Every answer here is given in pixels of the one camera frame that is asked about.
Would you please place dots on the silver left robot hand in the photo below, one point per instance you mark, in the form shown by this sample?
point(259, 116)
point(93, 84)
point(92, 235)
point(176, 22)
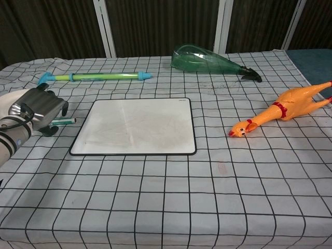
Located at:
point(39, 103)

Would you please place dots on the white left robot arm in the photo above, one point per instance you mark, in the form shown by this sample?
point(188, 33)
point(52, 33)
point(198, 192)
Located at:
point(10, 135)

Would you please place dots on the green and blue water pump toy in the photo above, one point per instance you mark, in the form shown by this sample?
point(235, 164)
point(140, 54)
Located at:
point(96, 76)

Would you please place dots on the white black-checked tablecloth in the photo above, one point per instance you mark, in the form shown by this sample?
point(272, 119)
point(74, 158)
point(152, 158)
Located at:
point(166, 168)

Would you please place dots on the green transparent plastic scoop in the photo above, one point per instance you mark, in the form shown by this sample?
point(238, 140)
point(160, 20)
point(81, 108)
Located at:
point(207, 63)

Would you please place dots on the orange rubber chicken toy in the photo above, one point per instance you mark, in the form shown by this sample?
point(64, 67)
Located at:
point(282, 106)

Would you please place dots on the blue-grey upholstered furniture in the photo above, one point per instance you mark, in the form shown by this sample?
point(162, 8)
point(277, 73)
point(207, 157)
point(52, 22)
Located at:
point(312, 64)

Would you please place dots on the white whiteboard with black frame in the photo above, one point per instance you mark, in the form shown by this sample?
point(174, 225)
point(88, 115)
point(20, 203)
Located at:
point(135, 127)

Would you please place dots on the white metal frame post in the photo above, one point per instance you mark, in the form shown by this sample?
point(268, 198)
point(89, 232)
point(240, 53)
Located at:
point(222, 24)
point(293, 24)
point(105, 26)

